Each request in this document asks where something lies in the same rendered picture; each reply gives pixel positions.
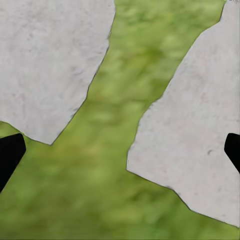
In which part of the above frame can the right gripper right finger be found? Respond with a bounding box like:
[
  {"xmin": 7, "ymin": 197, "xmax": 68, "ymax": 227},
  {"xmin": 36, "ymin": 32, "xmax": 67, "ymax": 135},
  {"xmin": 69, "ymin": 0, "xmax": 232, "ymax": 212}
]
[{"xmin": 224, "ymin": 132, "xmax": 240, "ymax": 173}]

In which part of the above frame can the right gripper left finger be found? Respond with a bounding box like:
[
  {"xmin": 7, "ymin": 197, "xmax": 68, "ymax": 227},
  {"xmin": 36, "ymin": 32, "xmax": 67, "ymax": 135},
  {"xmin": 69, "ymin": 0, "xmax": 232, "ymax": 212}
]
[{"xmin": 0, "ymin": 133, "xmax": 26, "ymax": 193}]

